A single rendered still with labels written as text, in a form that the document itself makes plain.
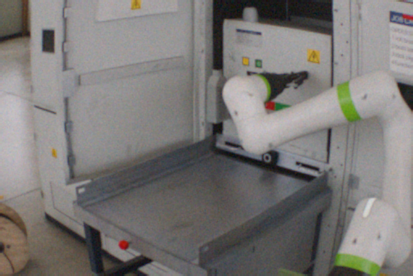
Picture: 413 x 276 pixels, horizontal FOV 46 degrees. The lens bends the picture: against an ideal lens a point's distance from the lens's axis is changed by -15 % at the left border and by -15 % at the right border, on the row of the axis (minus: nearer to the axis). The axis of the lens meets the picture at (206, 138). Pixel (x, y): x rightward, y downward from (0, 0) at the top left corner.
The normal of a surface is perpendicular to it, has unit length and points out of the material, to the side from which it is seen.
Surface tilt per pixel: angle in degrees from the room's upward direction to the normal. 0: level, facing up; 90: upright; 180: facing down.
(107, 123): 90
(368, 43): 90
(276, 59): 90
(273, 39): 90
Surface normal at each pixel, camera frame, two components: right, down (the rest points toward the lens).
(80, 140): 0.61, 0.26
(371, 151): -0.66, 0.25
